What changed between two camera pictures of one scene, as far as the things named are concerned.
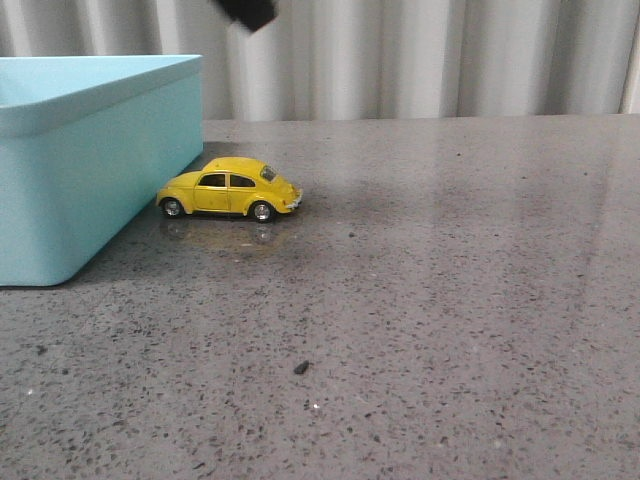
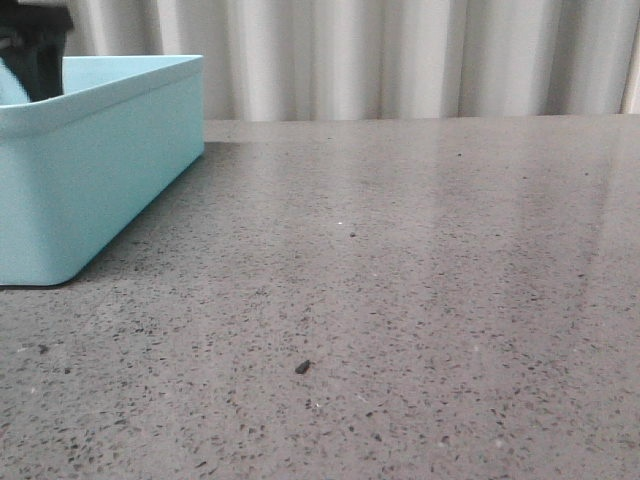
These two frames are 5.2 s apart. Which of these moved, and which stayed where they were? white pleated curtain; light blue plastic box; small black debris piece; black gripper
Moved: black gripper
Stayed: small black debris piece; white pleated curtain; light blue plastic box
